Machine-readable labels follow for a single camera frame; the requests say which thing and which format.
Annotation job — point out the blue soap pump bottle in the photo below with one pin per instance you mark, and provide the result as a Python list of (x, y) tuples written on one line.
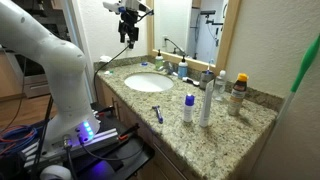
[(182, 69)]

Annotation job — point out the brown sunscreen bottle orange cap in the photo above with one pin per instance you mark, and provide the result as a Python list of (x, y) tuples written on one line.
[(237, 96)]

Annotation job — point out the small blue plastic object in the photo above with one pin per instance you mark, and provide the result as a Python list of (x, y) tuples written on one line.
[(144, 64)]

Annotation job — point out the small white toothpaste tube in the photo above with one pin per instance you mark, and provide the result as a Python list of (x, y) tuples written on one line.
[(190, 81)]

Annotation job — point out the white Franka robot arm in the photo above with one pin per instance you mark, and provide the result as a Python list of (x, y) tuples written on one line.
[(60, 66)]

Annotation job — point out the green lens case cap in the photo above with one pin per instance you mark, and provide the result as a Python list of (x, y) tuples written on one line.
[(111, 72)]

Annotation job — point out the tall white tube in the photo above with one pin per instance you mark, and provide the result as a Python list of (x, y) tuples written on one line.
[(206, 106)]

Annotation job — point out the black and orange clamp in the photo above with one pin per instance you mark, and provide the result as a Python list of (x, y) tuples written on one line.
[(106, 110), (129, 131)]

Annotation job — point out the blue razor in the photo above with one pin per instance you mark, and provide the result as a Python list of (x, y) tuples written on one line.
[(158, 114)]

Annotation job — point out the white bottle with blue cap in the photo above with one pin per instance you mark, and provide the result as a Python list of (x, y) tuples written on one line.
[(188, 110)]

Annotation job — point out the white paper cards stack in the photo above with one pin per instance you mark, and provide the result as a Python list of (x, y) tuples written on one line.
[(105, 59)]

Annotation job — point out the white oven drawer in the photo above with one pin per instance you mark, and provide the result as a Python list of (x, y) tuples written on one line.
[(36, 86)]

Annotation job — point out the light wood vanity cabinet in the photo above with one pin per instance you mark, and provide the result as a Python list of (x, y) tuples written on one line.
[(108, 95)]

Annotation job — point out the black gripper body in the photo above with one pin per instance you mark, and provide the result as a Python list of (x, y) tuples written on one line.
[(128, 28)]

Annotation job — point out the clear bottle with white cap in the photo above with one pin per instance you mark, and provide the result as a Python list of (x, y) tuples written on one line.
[(219, 86)]

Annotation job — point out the green soap pump bottle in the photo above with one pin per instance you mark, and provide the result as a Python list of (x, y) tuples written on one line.
[(159, 62)]

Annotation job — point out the chrome sink faucet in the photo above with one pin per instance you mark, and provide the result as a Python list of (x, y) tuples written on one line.
[(168, 68)]

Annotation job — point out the blue toothbrush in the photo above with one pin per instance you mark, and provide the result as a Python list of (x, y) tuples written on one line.
[(209, 66)]

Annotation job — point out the white oval sink basin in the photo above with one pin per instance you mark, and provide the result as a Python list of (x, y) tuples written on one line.
[(148, 82)]

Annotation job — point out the black robot cart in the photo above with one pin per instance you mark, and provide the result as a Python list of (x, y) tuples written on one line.
[(133, 156)]

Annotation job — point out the white round object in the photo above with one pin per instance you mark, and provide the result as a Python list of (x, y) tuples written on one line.
[(55, 172)]

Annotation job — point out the wood framed mirror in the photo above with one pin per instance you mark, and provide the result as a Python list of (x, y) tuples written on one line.
[(173, 26)]

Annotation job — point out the white contact lens case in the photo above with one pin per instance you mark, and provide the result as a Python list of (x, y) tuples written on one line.
[(107, 72)]

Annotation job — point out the aluminium robot base mount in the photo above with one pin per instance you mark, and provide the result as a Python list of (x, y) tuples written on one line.
[(103, 136)]

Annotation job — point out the grey metal cup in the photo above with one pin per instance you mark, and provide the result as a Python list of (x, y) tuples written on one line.
[(206, 80)]

